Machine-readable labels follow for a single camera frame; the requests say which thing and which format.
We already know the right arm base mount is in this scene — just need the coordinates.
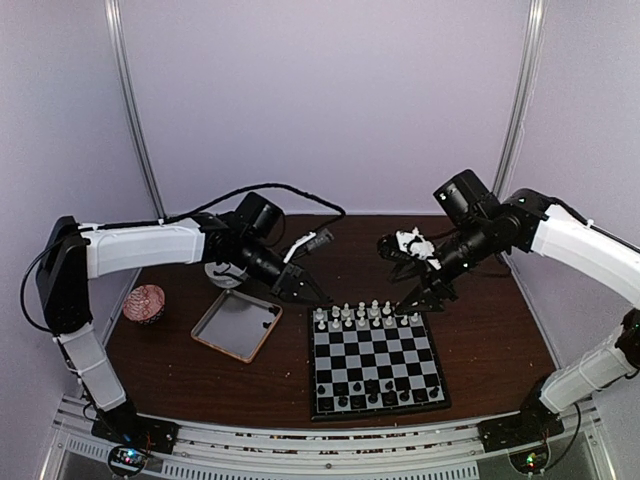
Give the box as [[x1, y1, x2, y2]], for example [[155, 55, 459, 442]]
[[477, 413, 565, 477]]

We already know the aluminium front rail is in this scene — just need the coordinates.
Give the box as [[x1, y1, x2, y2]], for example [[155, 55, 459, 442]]
[[39, 392, 616, 480]]

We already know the wooden rimmed black tray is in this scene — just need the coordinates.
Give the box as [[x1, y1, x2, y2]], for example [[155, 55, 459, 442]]
[[190, 289, 283, 364]]

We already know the aluminium frame post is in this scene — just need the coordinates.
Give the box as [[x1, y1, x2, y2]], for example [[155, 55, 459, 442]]
[[492, 0, 547, 198], [104, 0, 166, 218]]

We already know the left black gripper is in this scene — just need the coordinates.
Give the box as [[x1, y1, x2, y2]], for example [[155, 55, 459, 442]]
[[234, 235, 328, 307]]

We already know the black grey chessboard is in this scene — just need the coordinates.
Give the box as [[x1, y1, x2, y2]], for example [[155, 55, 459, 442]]
[[308, 301, 451, 422]]

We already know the right aluminium frame post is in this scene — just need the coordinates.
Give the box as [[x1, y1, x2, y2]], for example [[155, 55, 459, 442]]
[[492, 0, 547, 198]]

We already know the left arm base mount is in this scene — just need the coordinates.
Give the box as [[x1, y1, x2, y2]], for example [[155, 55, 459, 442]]
[[91, 416, 179, 479]]

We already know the red patterned bowl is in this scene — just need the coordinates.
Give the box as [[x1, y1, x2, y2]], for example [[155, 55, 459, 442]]
[[122, 284, 166, 325]]

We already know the white ceramic bowl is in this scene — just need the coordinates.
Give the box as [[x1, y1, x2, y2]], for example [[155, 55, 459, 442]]
[[204, 262, 248, 289]]

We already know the left aluminium frame post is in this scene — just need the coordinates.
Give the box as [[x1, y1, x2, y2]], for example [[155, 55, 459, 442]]
[[104, 0, 166, 218]]

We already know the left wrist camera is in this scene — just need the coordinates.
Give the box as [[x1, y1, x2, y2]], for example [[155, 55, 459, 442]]
[[283, 228, 334, 264]]

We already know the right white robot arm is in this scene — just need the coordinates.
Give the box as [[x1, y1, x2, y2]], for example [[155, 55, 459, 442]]
[[393, 170, 639, 442]]

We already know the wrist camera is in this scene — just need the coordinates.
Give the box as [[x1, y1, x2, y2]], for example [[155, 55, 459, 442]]
[[283, 228, 334, 264], [377, 227, 441, 270]]

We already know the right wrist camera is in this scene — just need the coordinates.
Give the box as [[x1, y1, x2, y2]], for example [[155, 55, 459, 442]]
[[377, 227, 441, 270]]

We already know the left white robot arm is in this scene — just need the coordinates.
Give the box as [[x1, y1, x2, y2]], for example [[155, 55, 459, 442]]
[[36, 191, 330, 444]]

